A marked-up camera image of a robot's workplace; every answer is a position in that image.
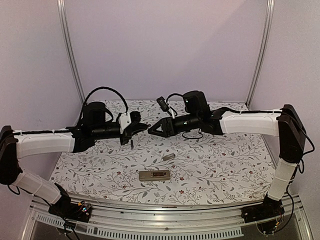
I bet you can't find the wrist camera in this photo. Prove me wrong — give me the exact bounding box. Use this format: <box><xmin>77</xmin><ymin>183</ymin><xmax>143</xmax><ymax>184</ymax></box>
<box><xmin>118</xmin><ymin>112</ymin><xmax>132</xmax><ymax>134</ymax></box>
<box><xmin>156</xmin><ymin>96</ymin><xmax>177</xmax><ymax>119</ymax></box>

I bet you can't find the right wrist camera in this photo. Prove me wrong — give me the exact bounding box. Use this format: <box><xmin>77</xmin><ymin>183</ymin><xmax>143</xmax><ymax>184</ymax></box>
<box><xmin>156</xmin><ymin>96</ymin><xmax>177</xmax><ymax>119</ymax></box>

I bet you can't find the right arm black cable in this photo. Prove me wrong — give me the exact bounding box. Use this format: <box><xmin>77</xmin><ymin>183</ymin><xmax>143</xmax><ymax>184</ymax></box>
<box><xmin>297</xmin><ymin>129</ymin><xmax>315</xmax><ymax>161</ymax></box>

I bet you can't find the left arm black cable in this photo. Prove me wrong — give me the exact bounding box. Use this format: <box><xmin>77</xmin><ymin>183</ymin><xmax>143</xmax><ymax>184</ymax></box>
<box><xmin>79</xmin><ymin>86</ymin><xmax>130</xmax><ymax>118</ymax></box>

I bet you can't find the aluminium frame post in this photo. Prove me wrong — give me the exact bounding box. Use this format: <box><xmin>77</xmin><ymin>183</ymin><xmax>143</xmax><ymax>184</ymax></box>
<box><xmin>245</xmin><ymin>0</ymin><xmax>275</xmax><ymax>109</ymax></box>
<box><xmin>56</xmin><ymin>0</ymin><xmax>85</xmax><ymax>103</ymax></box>

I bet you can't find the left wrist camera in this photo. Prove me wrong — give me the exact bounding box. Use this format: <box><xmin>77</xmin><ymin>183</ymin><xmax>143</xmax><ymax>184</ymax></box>
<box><xmin>118</xmin><ymin>112</ymin><xmax>132</xmax><ymax>134</ymax></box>

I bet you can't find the left aluminium frame post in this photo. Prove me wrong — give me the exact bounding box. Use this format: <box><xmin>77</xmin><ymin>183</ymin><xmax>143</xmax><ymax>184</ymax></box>
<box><xmin>56</xmin><ymin>0</ymin><xmax>85</xmax><ymax>103</ymax></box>

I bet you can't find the right aluminium frame post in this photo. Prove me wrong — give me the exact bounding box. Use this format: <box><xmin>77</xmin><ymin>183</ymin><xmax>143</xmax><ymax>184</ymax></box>
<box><xmin>245</xmin><ymin>0</ymin><xmax>275</xmax><ymax>109</ymax></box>

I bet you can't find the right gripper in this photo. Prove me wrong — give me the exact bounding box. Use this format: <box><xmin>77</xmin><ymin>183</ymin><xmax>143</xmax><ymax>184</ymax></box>
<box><xmin>147</xmin><ymin>112</ymin><xmax>201</xmax><ymax>138</ymax></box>

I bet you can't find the floral tablecloth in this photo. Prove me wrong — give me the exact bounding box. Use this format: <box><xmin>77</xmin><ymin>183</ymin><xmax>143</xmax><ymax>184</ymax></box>
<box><xmin>48</xmin><ymin>100</ymin><xmax>285</xmax><ymax>206</ymax></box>

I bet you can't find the beige battery cover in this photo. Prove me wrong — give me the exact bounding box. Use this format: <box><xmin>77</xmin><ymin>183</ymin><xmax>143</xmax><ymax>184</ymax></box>
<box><xmin>162</xmin><ymin>153</ymin><xmax>176</xmax><ymax>161</ymax></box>

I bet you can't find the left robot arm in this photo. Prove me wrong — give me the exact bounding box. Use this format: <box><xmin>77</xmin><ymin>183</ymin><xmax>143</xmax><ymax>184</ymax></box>
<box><xmin>0</xmin><ymin>101</ymin><xmax>149</xmax><ymax>217</ymax></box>

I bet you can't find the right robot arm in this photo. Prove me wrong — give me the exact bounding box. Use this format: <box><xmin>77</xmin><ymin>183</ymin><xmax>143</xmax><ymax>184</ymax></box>
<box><xmin>148</xmin><ymin>90</ymin><xmax>307</xmax><ymax>218</ymax></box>

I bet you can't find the beige remote control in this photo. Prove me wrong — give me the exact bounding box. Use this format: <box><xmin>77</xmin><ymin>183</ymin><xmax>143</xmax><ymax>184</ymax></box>
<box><xmin>139</xmin><ymin>170</ymin><xmax>171</xmax><ymax>182</ymax></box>

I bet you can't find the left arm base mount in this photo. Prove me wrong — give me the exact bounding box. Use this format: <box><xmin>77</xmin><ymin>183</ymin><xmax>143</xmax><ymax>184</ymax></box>
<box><xmin>48</xmin><ymin>183</ymin><xmax>92</xmax><ymax>223</ymax></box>

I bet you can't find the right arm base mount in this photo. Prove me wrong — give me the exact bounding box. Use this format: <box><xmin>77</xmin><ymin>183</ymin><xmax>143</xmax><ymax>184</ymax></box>
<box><xmin>241</xmin><ymin>203</ymin><xmax>285</xmax><ymax>235</ymax></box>

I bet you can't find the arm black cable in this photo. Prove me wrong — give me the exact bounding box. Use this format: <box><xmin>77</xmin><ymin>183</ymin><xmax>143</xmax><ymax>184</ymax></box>
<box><xmin>79</xmin><ymin>86</ymin><xmax>130</xmax><ymax>118</ymax></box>
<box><xmin>297</xmin><ymin>129</ymin><xmax>315</xmax><ymax>161</ymax></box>

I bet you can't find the aluminium front rail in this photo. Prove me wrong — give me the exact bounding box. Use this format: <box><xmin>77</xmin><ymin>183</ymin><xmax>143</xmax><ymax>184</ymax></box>
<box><xmin>21</xmin><ymin>194</ymin><xmax>315</xmax><ymax>240</ymax></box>

